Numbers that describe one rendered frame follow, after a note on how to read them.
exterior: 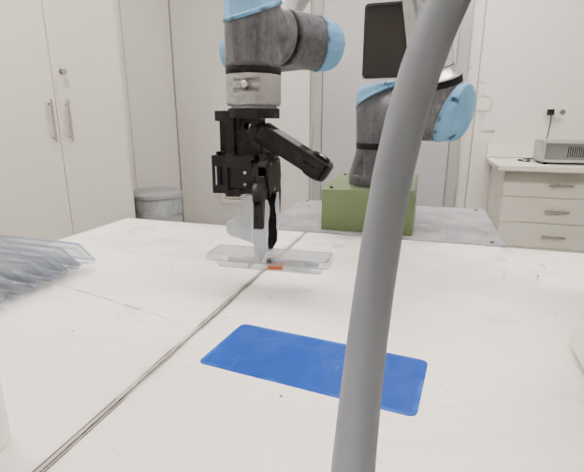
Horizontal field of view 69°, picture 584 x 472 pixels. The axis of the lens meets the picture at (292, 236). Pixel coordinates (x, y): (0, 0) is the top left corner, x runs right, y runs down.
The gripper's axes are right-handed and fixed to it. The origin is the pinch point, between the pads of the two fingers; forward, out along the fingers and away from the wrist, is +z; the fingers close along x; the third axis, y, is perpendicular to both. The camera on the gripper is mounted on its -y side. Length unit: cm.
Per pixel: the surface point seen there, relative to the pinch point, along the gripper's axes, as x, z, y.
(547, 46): -271, -68, -115
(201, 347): 18.0, 6.9, 3.2
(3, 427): 35.8, 5.3, 12.1
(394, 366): 17.4, 6.7, -18.4
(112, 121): -161, -18, 134
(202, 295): 3.7, 6.9, 9.4
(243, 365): 20.6, 6.9, -2.7
